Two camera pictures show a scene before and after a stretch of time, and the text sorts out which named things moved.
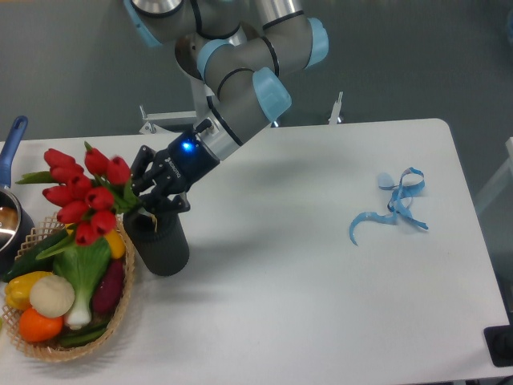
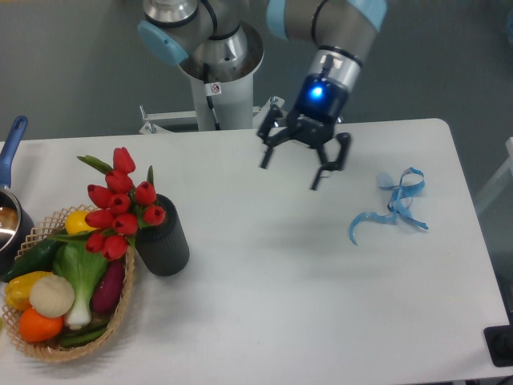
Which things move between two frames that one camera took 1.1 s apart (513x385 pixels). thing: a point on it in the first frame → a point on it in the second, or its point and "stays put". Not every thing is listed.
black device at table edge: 499,340 stays put
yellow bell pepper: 18,289 stays put
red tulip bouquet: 87,196 → 121,208
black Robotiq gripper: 187,158 → 321,103
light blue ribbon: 412,184 stays put
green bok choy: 86,268 stays put
